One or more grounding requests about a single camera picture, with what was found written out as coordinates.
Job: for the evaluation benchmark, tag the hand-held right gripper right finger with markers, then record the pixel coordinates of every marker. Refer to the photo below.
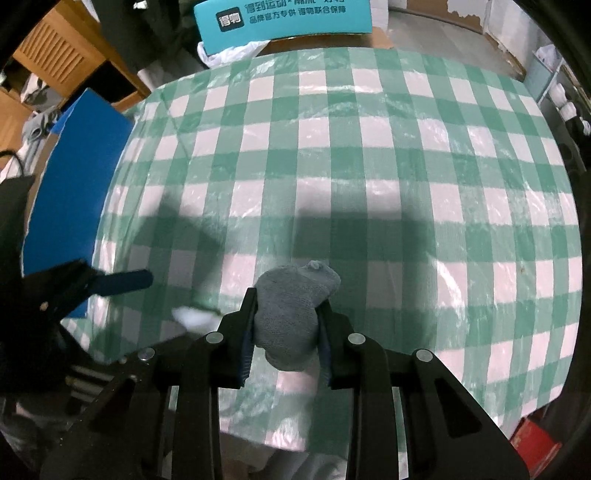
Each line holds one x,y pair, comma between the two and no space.
325,350

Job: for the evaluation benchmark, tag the green checked tablecloth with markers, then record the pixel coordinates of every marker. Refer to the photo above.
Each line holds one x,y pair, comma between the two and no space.
351,161

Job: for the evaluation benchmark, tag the grey sock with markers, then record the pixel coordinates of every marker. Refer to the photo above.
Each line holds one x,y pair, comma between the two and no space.
286,318

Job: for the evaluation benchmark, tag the olive hanging jacket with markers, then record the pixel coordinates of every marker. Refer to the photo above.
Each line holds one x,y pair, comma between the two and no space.
152,37

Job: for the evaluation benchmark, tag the brown cardboard box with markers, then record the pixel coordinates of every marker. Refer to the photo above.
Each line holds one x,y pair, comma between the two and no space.
323,41

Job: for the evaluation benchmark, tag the wooden wardrobe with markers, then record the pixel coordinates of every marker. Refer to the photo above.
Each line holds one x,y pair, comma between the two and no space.
60,50

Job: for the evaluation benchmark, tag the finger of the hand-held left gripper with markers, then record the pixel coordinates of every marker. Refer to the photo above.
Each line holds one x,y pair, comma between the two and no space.
124,281

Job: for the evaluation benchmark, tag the teal printed box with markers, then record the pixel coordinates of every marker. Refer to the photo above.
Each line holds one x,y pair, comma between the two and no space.
281,21

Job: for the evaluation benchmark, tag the white plastic bag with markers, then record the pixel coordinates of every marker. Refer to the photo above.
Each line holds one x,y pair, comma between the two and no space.
231,53

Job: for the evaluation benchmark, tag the blue-sided cardboard box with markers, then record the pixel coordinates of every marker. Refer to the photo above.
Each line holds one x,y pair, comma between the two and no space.
78,175

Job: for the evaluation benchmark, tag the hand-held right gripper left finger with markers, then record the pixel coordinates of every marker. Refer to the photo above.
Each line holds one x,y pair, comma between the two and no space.
247,341

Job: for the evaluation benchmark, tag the red box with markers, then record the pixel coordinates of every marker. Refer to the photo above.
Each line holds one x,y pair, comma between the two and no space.
533,441

